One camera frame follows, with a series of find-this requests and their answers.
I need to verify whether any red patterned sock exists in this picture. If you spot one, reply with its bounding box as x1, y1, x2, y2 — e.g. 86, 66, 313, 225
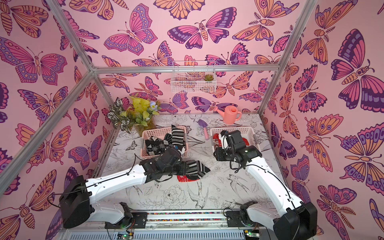
213, 134, 222, 150

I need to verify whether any red snowflake bird sock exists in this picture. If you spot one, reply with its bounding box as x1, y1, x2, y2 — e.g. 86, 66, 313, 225
177, 175, 198, 183

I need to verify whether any black grey striped sock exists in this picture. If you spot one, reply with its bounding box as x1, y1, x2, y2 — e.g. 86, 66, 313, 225
185, 160, 211, 181

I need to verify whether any black white striped sock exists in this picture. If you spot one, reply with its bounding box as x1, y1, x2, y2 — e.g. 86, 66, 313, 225
171, 125, 186, 151

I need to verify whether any black plaid sock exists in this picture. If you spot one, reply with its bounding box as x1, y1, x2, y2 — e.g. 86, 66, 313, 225
160, 133, 175, 152

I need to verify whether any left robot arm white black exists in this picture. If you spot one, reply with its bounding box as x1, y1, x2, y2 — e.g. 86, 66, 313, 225
59, 149, 190, 229

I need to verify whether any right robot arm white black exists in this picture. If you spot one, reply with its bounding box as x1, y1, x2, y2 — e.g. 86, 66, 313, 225
214, 130, 318, 240

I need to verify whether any white plastic basket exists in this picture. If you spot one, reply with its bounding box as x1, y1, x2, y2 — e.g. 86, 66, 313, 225
210, 126, 261, 152

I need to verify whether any pink plastic basket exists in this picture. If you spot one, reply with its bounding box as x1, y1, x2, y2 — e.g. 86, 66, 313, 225
141, 125, 189, 159

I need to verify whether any pink watering can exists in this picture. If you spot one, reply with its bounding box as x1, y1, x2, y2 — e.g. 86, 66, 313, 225
214, 106, 243, 125

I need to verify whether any purple pink garden trowel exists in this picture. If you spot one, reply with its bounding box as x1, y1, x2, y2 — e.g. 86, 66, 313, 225
198, 119, 210, 140

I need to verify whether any artificial plant bouquet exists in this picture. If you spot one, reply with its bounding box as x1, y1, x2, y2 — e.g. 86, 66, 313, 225
105, 98, 162, 135

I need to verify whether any small green succulent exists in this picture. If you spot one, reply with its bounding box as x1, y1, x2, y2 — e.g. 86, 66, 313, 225
204, 74, 215, 82

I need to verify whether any white wire wall basket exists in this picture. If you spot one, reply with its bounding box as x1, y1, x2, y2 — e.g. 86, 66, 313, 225
169, 60, 217, 94

